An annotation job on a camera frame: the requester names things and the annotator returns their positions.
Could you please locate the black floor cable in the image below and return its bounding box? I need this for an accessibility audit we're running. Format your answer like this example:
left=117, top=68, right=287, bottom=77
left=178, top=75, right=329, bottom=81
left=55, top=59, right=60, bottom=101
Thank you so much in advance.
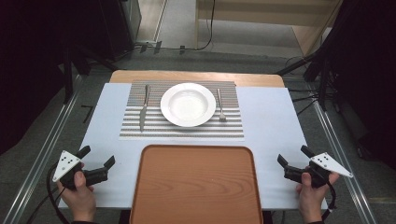
left=134, top=0, right=217, bottom=52

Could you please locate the white table cover sheet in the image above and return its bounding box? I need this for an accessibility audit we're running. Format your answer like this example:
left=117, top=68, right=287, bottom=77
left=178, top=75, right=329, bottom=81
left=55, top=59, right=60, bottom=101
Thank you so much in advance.
left=58, top=82, right=329, bottom=211

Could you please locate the striped woven placemat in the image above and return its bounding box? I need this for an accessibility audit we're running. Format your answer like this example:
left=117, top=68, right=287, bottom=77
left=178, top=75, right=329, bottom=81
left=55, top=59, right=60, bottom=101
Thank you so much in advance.
left=119, top=79, right=246, bottom=143

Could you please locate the dark cabinet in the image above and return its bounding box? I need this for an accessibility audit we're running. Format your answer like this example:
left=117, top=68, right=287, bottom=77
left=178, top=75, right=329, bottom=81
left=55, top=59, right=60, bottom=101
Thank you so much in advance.
left=99, top=0, right=143, bottom=62

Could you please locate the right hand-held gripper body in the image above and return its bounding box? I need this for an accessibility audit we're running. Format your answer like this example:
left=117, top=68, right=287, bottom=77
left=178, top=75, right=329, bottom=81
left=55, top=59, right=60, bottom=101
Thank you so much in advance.
left=283, top=152, right=354, bottom=189

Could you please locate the white deep plate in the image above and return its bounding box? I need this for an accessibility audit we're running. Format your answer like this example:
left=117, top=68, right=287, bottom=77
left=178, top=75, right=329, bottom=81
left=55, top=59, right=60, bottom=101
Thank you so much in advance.
left=160, top=82, right=217, bottom=128

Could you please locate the silver fork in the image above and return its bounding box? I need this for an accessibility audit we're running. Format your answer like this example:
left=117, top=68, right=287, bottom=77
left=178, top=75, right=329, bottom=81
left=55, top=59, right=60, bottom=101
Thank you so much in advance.
left=216, top=88, right=228, bottom=123

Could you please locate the brown wooden tray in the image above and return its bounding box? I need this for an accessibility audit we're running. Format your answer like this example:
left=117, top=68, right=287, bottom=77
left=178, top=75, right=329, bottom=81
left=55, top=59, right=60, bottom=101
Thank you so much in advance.
left=129, top=144, right=264, bottom=224

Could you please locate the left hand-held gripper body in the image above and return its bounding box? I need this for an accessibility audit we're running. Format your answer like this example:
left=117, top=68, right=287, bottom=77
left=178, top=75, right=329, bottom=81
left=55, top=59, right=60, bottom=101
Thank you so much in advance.
left=51, top=150, right=108, bottom=191

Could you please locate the person's left hand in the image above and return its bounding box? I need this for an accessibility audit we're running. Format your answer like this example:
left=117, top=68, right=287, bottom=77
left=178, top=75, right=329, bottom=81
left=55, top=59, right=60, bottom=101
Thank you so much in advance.
left=57, top=170, right=97, bottom=222

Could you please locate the metal floor rail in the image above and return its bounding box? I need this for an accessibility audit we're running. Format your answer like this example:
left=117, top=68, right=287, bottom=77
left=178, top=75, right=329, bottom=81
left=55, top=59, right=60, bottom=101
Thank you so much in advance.
left=307, top=83, right=378, bottom=224
left=2, top=74, right=85, bottom=224

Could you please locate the black metal stand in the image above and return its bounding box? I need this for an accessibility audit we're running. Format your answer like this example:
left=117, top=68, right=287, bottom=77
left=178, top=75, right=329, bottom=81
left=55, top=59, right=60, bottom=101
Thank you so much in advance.
left=275, top=50, right=332, bottom=112
left=60, top=46, right=120, bottom=105

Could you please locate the silver table knife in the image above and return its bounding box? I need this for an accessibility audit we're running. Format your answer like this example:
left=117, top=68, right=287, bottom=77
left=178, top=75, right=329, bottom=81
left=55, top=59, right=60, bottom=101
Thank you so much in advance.
left=138, top=84, right=151, bottom=133

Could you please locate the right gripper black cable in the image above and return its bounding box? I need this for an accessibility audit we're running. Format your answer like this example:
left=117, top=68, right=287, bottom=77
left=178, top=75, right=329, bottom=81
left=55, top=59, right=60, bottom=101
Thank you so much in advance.
left=321, top=181, right=338, bottom=222

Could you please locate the light wooden furniture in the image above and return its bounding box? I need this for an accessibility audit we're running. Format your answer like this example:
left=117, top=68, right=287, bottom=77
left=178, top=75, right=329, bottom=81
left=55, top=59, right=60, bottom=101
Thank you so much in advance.
left=194, top=0, right=344, bottom=58

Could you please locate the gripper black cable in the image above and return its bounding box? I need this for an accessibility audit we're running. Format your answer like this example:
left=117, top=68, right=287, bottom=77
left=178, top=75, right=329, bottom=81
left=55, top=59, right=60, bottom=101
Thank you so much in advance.
left=321, top=181, right=338, bottom=222
left=46, top=164, right=71, bottom=224

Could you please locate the person's right hand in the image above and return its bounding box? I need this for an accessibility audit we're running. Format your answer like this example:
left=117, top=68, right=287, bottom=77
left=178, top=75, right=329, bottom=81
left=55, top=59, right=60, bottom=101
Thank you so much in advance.
left=295, top=172, right=340, bottom=223

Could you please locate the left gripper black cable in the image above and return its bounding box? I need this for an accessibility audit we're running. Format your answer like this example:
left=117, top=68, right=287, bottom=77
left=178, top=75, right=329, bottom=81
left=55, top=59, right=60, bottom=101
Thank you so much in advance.
left=46, top=164, right=71, bottom=224

